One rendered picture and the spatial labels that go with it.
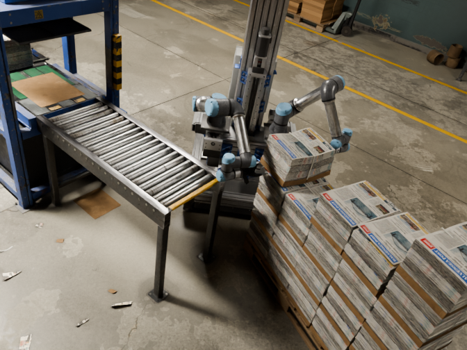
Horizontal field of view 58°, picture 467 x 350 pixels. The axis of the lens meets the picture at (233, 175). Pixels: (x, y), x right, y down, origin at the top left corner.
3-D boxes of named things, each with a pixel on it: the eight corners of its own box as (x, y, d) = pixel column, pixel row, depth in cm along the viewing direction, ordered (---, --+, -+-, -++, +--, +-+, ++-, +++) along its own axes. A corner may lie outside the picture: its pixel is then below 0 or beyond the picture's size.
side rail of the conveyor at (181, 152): (224, 190, 289) (226, 177, 282) (219, 194, 286) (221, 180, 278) (101, 108, 347) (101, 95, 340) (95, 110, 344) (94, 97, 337)
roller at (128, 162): (167, 149, 305) (167, 144, 302) (113, 175, 273) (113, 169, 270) (162, 146, 307) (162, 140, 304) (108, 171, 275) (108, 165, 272)
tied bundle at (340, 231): (355, 207, 273) (367, 179, 259) (388, 239, 254) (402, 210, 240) (308, 221, 255) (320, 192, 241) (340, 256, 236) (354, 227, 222)
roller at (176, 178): (199, 171, 291) (201, 166, 288) (146, 201, 259) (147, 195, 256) (194, 167, 293) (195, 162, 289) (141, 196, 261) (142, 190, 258)
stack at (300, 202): (281, 236, 360) (306, 157, 310) (374, 357, 283) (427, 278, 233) (241, 248, 343) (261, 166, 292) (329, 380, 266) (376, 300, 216)
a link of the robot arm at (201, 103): (208, 111, 327) (231, 117, 277) (190, 111, 322) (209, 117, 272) (208, 95, 324) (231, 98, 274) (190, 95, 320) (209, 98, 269)
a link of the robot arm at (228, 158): (238, 151, 268) (235, 164, 275) (221, 152, 265) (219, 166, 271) (242, 158, 262) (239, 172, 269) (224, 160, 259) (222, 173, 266)
